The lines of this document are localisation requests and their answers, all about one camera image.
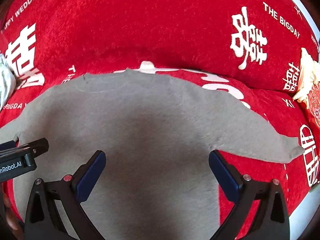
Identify red wedding bed cover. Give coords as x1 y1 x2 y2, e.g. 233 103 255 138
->
1 0 319 238

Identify cream and red plush toy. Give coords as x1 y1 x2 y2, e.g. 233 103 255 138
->
293 48 319 127

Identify grey knit sweater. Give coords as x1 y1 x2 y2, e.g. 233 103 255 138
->
1 70 303 239

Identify white green patterned cloth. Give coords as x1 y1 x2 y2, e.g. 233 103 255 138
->
0 54 16 110

